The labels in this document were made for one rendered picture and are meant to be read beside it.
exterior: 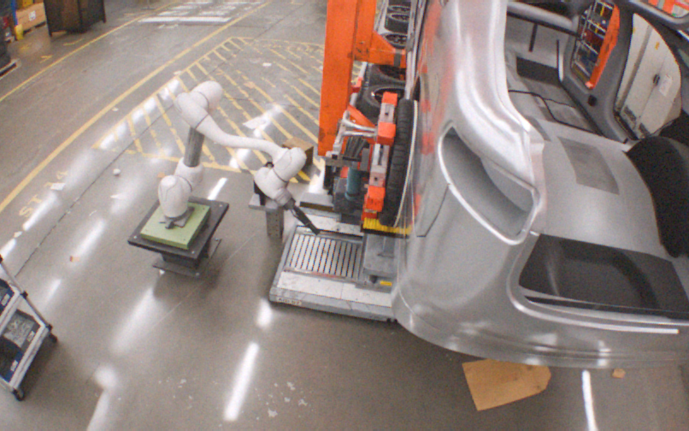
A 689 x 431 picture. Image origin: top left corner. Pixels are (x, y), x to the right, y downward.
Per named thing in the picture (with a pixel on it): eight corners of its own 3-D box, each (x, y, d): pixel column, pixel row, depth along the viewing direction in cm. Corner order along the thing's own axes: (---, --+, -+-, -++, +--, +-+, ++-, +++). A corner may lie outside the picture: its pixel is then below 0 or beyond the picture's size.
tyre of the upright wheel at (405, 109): (415, 235, 227) (438, 227, 161) (375, 228, 228) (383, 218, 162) (429, 129, 233) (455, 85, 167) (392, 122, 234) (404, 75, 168)
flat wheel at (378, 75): (423, 83, 431) (427, 65, 415) (431, 108, 382) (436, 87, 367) (368, 75, 430) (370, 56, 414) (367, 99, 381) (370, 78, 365)
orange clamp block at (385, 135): (392, 146, 171) (394, 138, 162) (374, 144, 171) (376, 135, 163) (394, 132, 173) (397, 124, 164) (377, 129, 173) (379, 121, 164)
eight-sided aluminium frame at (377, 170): (373, 234, 196) (391, 143, 160) (360, 233, 197) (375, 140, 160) (381, 173, 237) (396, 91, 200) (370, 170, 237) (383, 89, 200)
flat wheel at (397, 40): (432, 61, 498) (436, 45, 482) (395, 65, 469) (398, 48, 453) (403, 45, 537) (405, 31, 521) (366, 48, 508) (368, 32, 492)
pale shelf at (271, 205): (276, 212, 225) (275, 209, 223) (249, 208, 226) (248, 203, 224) (293, 170, 257) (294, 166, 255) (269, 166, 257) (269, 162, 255)
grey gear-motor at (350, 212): (389, 239, 266) (398, 200, 242) (328, 229, 267) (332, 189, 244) (391, 221, 279) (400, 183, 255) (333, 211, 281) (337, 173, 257)
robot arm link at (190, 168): (168, 189, 227) (185, 168, 243) (190, 200, 229) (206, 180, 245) (185, 86, 175) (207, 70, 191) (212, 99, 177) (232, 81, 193)
